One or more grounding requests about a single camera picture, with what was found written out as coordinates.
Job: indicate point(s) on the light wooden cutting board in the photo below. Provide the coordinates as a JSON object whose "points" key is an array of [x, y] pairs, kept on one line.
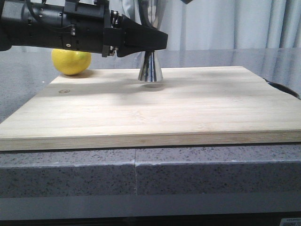
{"points": [[191, 106]]}

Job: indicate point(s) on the steel double jigger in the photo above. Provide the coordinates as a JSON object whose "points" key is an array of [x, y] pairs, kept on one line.
{"points": [[151, 14]]}

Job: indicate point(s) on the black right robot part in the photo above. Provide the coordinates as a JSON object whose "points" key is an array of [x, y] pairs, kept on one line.
{"points": [[186, 1]]}

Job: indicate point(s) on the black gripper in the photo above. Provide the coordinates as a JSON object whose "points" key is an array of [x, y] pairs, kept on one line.
{"points": [[85, 29]]}

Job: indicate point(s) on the grey curtain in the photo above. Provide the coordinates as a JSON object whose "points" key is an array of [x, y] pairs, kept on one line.
{"points": [[222, 24]]}

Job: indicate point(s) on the yellow lemon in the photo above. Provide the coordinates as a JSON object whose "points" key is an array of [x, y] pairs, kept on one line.
{"points": [[70, 62]]}

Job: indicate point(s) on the black round object behind board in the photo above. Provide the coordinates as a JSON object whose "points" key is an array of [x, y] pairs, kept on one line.
{"points": [[283, 89]]}

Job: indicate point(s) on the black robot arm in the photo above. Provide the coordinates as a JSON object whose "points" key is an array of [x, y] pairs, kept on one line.
{"points": [[38, 24]]}

